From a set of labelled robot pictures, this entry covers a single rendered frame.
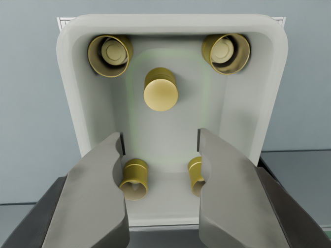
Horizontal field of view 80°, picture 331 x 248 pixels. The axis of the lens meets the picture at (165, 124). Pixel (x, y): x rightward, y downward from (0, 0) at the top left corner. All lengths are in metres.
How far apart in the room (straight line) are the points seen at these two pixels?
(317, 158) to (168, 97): 0.25
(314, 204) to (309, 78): 0.15
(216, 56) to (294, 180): 0.18
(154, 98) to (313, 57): 0.20
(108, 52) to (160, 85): 0.06
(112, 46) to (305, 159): 0.30
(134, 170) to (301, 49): 0.25
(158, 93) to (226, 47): 0.08
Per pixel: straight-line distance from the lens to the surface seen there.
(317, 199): 0.29
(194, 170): 0.27
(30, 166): 0.37
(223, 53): 0.22
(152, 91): 0.19
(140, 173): 0.26
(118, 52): 0.21
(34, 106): 0.31
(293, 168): 0.33
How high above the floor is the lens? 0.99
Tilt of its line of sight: 62 degrees down
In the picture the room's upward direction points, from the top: 175 degrees clockwise
